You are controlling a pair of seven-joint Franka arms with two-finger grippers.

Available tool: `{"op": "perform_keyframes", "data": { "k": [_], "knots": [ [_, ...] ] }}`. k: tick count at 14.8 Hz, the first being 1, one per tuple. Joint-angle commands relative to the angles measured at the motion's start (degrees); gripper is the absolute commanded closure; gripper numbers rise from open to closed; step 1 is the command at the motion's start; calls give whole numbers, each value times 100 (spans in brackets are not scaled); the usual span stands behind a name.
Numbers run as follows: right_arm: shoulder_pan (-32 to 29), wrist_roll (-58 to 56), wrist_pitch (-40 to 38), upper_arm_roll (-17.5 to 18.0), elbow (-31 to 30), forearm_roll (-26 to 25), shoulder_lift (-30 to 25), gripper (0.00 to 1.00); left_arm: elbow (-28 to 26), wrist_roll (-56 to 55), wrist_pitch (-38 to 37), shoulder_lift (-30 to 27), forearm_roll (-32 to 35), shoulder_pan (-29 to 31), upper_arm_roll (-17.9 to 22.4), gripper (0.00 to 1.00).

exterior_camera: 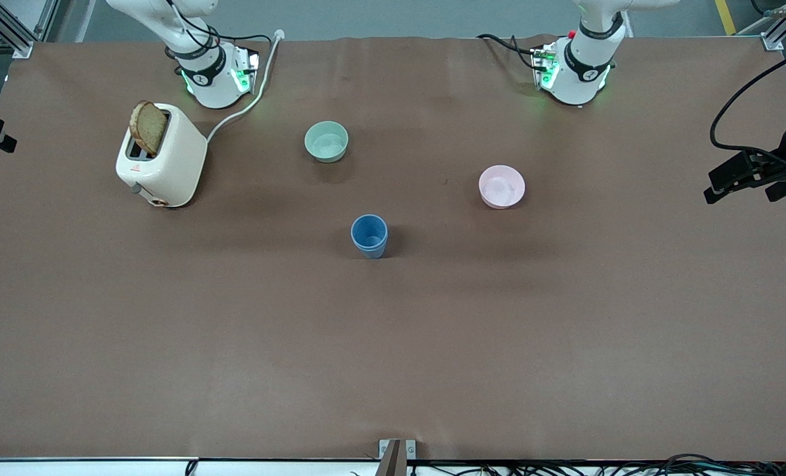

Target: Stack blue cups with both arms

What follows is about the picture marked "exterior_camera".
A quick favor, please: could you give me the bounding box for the brown bread slice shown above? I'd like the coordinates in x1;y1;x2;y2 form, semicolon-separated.
129;100;169;157

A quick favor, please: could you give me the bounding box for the tangled black cable bundle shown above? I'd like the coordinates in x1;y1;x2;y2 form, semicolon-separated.
409;453;786;476

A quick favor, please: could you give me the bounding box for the cream white toaster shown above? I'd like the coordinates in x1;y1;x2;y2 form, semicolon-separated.
116;102;208;209

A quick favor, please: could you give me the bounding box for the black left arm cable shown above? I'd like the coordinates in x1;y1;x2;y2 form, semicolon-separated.
709;45;786;174

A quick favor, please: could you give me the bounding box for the small metal edge bracket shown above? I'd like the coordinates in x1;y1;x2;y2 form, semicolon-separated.
379;439;416;460

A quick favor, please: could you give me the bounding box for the brown table cover mat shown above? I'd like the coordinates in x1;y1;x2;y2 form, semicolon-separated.
0;34;786;461

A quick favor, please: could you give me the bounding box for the pale green bowl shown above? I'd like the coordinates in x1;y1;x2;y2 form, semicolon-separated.
303;120;350;163

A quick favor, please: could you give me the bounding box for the pink bowl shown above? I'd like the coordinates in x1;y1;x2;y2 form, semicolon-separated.
478;165;526;210

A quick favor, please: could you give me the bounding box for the white board under cables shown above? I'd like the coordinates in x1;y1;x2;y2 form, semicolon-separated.
0;457;786;476

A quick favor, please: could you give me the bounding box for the dark brown post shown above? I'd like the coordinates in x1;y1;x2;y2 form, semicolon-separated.
375;440;408;476

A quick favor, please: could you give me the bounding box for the black base cable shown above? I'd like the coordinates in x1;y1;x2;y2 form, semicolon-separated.
476;33;542;70

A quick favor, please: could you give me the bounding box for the white toaster power cable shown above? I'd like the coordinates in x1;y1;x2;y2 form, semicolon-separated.
206;29;286;143

